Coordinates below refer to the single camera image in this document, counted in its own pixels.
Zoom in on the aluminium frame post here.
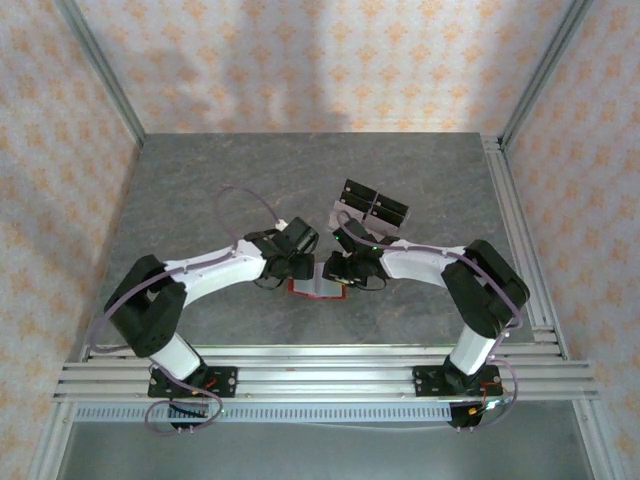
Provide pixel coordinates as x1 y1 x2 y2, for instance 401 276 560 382
497 0 597 147
53 0 147 147

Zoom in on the grey metal sheet panel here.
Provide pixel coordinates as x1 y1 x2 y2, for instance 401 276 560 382
57 422 599 480

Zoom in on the aluminium table side rail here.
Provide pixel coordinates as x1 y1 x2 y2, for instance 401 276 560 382
481 133 571 361

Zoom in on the aluminium frame leg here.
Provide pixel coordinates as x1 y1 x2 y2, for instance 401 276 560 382
572 399 621 480
27 402 76 480

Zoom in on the red card holder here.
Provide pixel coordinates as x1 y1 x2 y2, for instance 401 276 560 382
288 276 350 301

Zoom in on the narrow aluminium extrusion rail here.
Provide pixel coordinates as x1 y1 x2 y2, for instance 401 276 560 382
79 343 571 365

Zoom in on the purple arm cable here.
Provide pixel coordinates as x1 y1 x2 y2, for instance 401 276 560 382
335 209 526 434
87 185 289 438

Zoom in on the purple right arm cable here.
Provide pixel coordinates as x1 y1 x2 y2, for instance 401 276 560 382
335 209 526 434

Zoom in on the wide aluminium extrusion rail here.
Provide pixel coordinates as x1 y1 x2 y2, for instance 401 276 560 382
52 360 600 404

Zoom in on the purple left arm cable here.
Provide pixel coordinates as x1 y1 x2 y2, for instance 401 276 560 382
87 185 289 438

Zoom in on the grey slotted cable duct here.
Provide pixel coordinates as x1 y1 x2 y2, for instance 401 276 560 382
74 403 454 425

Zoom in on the black controller board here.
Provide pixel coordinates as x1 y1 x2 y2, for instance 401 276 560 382
447 397 516 434

